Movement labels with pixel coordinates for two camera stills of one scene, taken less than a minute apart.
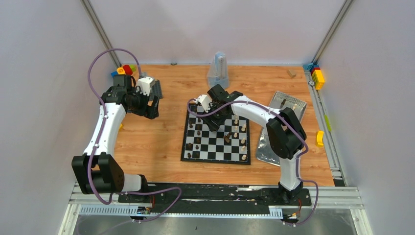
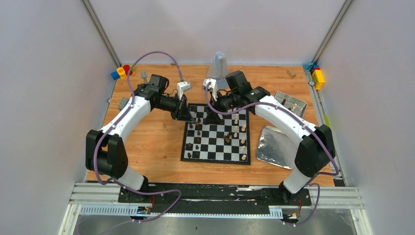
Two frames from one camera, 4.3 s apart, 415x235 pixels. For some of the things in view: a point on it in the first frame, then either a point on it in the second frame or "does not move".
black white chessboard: [228, 144] does not move
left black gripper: [148, 105] to [178, 108]
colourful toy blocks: [126, 69] does not move
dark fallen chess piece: [226, 138] does not move
